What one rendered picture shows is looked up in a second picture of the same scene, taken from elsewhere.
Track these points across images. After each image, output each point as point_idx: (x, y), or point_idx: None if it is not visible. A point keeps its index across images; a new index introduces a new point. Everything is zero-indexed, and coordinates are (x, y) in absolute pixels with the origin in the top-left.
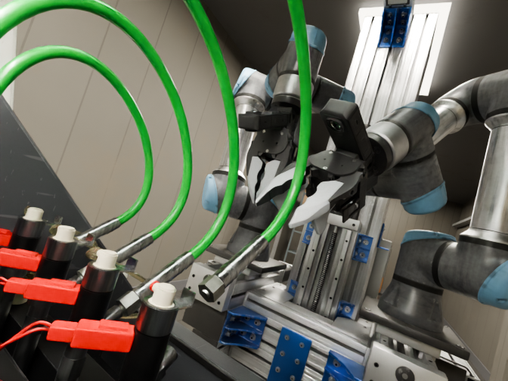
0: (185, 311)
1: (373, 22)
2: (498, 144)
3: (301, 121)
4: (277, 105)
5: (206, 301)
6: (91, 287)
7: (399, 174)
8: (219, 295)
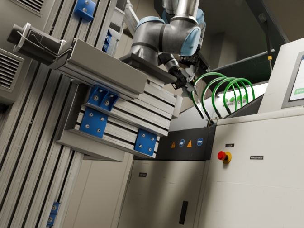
0: (168, 129)
1: None
2: (121, 33)
3: (199, 79)
4: (197, 49)
5: (202, 118)
6: None
7: (159, 65)
8: (201, 117)
